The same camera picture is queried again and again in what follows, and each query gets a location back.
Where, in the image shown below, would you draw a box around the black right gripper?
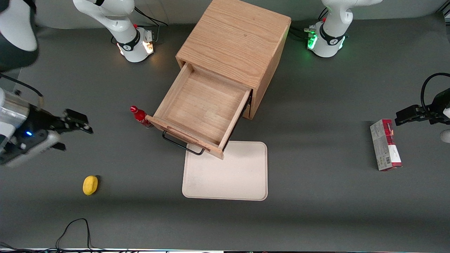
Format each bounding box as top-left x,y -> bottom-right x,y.
13,105 -> 94,152

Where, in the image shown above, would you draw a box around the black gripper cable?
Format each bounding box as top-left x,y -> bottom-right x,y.
420,72 -> 450,110
0,73 -> 45,109

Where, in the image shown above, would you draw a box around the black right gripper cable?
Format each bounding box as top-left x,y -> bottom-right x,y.
0,73 -> 45,109

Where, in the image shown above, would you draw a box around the black metal drawer handle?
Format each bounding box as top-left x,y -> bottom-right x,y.
162,130 -> 205,156

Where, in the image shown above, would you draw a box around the black looped table cable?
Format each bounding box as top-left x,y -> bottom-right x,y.
55,218 -> 106,253

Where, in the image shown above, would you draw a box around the yellow lemon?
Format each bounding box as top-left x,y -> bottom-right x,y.
83,175 -> 99,196

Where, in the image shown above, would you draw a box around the wooden oak cabinet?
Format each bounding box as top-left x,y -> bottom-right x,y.
175,0 -> 292,121

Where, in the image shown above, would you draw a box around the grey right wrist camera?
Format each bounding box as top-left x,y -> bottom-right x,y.
0,129 -> 62,168

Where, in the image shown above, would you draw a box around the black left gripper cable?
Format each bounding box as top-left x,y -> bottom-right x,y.
420,72 -> 450,110

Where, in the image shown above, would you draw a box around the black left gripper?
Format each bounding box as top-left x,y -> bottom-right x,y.
394,88 -> 450,127

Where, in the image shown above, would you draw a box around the black left arm base cables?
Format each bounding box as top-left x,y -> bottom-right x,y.
288,7 -> 329,42

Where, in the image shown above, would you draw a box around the red and white carton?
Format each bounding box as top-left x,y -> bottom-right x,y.
369,119 -> 403,172

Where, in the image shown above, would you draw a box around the black right arm base cables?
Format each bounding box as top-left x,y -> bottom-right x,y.
133,6 -> 169,44

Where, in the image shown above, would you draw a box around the red cola bottle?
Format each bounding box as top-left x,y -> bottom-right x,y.
130,105 -> 154,129

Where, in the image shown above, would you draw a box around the black arm base cables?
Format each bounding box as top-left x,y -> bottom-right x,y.
288,7 -> 329,42
133,6 -> 169,44

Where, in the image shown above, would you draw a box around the beige plastic tray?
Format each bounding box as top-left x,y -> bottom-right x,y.
182,140 -> 268,201

